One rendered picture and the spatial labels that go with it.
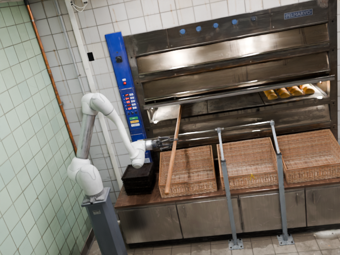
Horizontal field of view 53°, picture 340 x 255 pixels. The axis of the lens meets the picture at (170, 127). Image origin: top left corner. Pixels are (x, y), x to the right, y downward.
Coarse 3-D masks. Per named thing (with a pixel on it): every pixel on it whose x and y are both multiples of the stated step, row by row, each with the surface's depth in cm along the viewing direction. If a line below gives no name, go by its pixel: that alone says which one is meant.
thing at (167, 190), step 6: (180, 108) 371; (180, 114) 355; (174, 138) 302; (174, 144) 290; (174, 150) 280; (174, 156) 271; (168, 174) 245; (168, 180) 238; (168, 186) 231; (168, 192) 226
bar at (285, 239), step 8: (272, 120) 304; (224, 128) 309; (232, 128) 308; (272, 128) 302; (160, 136) 319; (168, 136) 317; (280, 152) 293; (224, 160) 299; (280, 160) 292; (224, 168) 300; (280, 168) 295; (224, 176) 303; (280, 176) 298; (280, 184) 302; (280, 192) 305; (280, 200) 308; (232, 208) 316; (232, 216) 319; (232, 224) 323; (232, 232) 327; (232, 240) 339; (240, 240) 337; (280, 240) 327; (288, 240) 325; (232, 248) 329; (240, 248) 327
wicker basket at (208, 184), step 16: (160, 160) 352; (176, 160) 361; (192, 160) 359; (208, 160) 357; (160, 176) 339; (176, 176) 361; (192, 176) 355; (208, 176) 349; (160, 192) 327; (176, 192) 326; (192, 192) 325; (208, 192) 324
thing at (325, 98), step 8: (320, 96) 333; (328, 96) 329; (272, 104) 338; (280, 104) 335; (288, 104) 334; (296, 104) 333; (216, 112) 347; (224, 112) 343; (232, 112) 342; (240, 112) 341; (248, 112) 341; (160, 120) 357; (168, 120) 352; (176, 120) 350; (184, 120) 350; (192, 120) 349
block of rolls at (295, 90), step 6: (306, 84) 360; (270, 90) 365; (276, 90) 366; (282, 90) 355; (288, 90) 364; (294, 90) 353; (306, 90) 345; (312, 90) 343; (270, 96) 349; (276, 96) 349; (282, 96) 346; (288, 96) 346
